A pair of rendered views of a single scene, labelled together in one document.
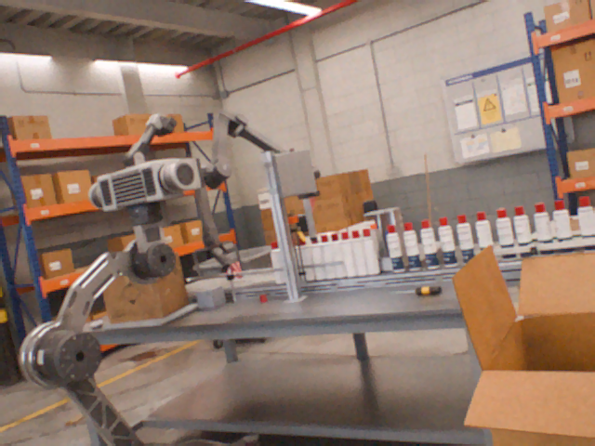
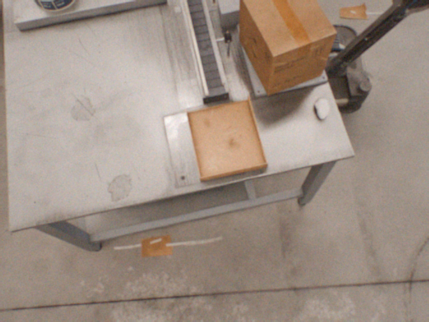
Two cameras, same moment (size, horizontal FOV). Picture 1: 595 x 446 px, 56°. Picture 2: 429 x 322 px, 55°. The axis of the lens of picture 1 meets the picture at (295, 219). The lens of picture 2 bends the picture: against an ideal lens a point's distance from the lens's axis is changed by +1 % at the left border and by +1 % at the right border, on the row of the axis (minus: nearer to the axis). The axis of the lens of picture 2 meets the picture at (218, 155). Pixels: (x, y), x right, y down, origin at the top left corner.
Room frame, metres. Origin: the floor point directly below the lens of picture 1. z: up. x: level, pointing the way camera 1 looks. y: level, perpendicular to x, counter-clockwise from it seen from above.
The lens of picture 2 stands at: (3.51, 1.40, 2.29)
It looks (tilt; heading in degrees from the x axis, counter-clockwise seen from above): 69 degrees down; 235
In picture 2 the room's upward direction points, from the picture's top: 7 degrees counter-clockwise
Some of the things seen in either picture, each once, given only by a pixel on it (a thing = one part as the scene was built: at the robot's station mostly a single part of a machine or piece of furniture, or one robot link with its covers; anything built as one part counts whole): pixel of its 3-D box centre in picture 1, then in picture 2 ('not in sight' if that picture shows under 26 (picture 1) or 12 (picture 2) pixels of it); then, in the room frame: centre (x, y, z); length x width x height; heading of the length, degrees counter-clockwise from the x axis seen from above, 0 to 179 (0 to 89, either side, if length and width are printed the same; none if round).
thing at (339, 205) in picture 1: (323, 237); not in sight; (6.60, -0.28, 0.70); 1.20 x 0.82 x 1.39; 58
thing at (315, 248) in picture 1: (317, 257); not in sight; (2.58, -0.07, 0.98); 0.05 x 0.05 x 0.20
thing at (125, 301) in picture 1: (144, 287); (282, 36); (2.71, 0.78, 0.99); 0.30 x 0.24 x 0.27; 70
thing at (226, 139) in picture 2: not in sight; (225, 137); (3.12, 0.90, 0.85); 0.30 x 0.26 x 0.04; 61
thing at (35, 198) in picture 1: (131, 226); not in sight; (6.51, 1.88, 1.26); 2.78 x 0.61 x 2.51; 142
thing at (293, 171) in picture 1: (291, 174); not in sight; (2.50, -0.02, 1.38); 0.17 x 0.10 x 0.19; 116
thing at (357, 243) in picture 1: (359, 253); not in sight; (2.47, -0.25, 0.98); 0.05 x 0.05 x 0.20
